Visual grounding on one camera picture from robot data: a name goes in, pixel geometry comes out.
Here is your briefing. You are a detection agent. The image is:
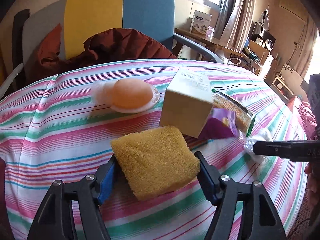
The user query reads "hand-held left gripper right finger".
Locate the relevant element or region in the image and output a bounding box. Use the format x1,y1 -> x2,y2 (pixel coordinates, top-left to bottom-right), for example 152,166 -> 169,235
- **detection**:
194,151 -> 287,240

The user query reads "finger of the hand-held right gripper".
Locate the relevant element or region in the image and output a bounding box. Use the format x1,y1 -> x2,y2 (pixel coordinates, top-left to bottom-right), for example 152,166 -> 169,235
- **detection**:
252,141 -> 292,159

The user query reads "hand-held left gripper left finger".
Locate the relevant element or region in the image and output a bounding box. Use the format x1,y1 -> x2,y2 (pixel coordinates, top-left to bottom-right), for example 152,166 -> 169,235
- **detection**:
27,155 -> 118,240

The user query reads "white plastic wrap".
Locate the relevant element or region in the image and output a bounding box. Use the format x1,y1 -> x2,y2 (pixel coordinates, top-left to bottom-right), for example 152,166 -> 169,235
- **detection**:
244,127 -> 272,164

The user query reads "green-edged clear snack packet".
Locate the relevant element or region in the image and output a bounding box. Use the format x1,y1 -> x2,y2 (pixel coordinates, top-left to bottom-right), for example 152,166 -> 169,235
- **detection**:
211,88 -> 257,137

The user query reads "yellow sponge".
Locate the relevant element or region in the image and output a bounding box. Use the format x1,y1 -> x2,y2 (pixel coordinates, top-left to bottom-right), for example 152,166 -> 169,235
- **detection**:
110,125 -> 201,202

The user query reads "purple snack packet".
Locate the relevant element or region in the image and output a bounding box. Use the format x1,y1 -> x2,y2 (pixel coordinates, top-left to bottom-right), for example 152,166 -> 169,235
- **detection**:
199,108 -> 241,140

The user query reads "beige cardboard box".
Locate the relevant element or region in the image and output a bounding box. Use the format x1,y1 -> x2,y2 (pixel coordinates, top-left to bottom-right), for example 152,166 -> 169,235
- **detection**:
159,67 -> 214,138

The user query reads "peach sponge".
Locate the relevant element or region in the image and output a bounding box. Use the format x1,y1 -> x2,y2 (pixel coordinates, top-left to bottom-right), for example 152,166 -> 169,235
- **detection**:
90,79 -> 160,114

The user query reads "person's right hand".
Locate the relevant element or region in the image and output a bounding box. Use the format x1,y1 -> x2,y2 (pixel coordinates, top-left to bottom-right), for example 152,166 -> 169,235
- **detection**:
305,160 -> 320,198

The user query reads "pink blanket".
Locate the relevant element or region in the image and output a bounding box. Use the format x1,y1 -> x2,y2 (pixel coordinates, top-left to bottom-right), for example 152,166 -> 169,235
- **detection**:
287,96 -> 317,140

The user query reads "pink green striped tablecloth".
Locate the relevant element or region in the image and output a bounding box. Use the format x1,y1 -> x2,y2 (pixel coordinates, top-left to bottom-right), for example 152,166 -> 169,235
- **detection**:
0,59 -> 310,240

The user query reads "white board with flower cutouts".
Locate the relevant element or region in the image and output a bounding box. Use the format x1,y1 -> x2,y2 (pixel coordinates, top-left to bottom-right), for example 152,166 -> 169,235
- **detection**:
281,62 -> 304,90

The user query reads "brown cardboard box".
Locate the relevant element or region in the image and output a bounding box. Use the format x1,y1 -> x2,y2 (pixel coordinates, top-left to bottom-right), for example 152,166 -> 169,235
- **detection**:
246,40 -> 270,63

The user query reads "black electronic device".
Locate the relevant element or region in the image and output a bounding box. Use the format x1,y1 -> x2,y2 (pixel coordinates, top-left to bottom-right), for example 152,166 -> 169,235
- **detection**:
251,21 -> 277,50

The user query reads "wooden desk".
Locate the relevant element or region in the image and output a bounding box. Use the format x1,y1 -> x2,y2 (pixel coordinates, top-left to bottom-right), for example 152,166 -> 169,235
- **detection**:
174,27 -> 247,55

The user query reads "beige patterned curtain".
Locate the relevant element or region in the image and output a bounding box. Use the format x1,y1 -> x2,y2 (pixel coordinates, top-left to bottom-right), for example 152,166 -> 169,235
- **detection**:
217,0 -> 258,53

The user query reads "dark red padded jacket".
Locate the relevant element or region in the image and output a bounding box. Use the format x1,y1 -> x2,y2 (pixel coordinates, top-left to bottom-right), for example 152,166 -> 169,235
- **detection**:
25,24 -> 178,80

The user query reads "white printed carton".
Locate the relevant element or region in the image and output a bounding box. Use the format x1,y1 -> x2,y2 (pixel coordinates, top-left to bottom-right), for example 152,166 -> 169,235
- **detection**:
189,10 -> 212,35

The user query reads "grey yellow blue armchair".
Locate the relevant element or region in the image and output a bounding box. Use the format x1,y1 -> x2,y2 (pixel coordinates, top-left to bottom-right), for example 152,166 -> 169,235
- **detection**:
0,0 -> 225,93

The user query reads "black rolled mat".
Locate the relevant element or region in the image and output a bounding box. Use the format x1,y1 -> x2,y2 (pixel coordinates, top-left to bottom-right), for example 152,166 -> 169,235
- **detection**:
11,9 -> 30,68

